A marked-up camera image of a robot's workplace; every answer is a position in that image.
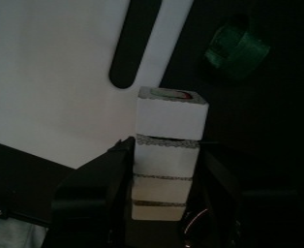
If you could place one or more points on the white cutting board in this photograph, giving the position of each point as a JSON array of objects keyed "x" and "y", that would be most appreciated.
[{"x": 63, "y": 74}]

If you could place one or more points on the green toy piece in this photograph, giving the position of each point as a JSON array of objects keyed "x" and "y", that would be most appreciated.
[{"x": 237, "y": 51}]

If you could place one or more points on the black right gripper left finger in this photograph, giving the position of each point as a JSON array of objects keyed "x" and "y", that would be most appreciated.
[{"x": 89, "y": 197}]

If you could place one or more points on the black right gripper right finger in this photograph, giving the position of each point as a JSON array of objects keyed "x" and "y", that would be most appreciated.
[{"x": 220, "y": 200}]

